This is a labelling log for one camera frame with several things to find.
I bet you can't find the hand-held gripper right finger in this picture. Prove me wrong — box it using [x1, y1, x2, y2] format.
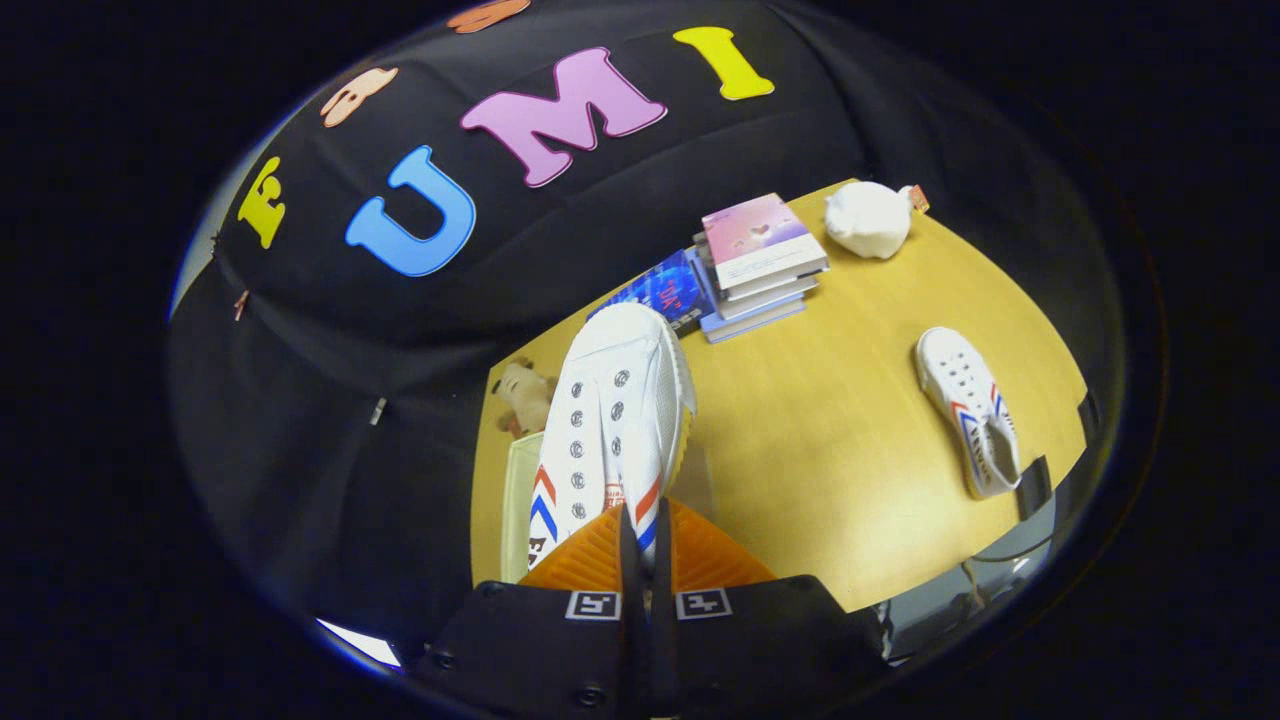
[645, 495, 891, 716]

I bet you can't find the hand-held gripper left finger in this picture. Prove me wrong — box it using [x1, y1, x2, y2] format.
[415, 500, 646, 716]

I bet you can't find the brown fabric storage box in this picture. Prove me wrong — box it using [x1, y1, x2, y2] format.
[500, 430, 547, 586]

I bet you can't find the white canvas shoe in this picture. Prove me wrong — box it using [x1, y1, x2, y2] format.
[527, 302, 698, 581]
[915, 327, 1024, 501]

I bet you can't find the beige plush dog toy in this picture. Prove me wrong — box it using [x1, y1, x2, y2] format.
[492, 357, 559, 440]

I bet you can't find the light blue cover book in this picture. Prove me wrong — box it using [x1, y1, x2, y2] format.
[698, 296, 807, 345]

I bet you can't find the dark blue book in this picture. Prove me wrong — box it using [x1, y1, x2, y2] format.
[590, 250, 713, 337]

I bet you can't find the grey cover book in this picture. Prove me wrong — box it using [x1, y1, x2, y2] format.
[712, 272, 823, 322]

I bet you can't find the pink cover book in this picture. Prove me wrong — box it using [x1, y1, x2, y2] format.
[700, 193, 830, 292]

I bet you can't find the white plush toy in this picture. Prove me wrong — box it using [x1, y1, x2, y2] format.
[824, 181, 930, 261]

